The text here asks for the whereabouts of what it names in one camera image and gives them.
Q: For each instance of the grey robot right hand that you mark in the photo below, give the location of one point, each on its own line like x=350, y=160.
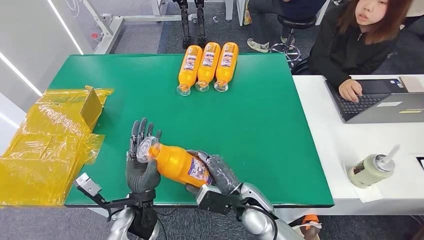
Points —
x=223, y=174

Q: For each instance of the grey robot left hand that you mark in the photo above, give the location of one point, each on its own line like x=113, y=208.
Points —
x=142, y=179

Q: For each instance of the orange bottle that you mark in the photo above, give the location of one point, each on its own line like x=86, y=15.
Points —
x=189, y=68
x=208, y=64
x=227, y=64
x=180, y=165

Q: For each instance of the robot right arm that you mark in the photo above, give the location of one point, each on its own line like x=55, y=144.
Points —
x=258, y=212

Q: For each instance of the green table mat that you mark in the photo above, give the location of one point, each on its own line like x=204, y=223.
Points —
x=232, y=132

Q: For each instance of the orange white object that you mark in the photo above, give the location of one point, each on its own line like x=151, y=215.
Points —
x=310, y=220

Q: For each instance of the yellow plastic-wrapped cardboard box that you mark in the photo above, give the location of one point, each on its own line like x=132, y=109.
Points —
x=43, y=149

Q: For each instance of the drink cup with straw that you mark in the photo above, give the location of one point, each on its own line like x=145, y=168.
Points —
x=367, y=170

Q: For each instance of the black robot leg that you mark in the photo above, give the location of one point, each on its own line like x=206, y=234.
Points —
x=201, y=26
x=186, y=30

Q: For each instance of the white paper napkin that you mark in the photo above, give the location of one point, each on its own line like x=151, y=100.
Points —
x=371, y=194

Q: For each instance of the person on stool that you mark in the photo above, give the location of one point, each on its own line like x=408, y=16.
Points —
x=265, y=20

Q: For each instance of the black round stool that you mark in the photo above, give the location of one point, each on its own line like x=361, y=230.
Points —
x=291, y=23

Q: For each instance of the grey laptop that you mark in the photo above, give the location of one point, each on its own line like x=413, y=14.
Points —
x=381, y=106

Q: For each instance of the person at laptop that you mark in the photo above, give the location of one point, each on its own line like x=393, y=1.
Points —
x=344, y=49

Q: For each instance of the beige flat notebook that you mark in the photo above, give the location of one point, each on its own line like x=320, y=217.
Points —
x=412, y=83

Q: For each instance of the person in background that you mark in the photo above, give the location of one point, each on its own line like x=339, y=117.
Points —
x=415, y=26

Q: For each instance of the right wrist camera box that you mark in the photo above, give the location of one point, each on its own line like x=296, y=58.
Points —
x=213, y=200

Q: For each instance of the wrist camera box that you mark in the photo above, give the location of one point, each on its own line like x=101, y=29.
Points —
x=213, y=200
x=87, y=185

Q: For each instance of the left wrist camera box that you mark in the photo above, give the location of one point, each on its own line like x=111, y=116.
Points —
x=87, y=185

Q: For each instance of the white metal frame stand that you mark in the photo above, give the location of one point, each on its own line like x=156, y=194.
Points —
x=111, y=30

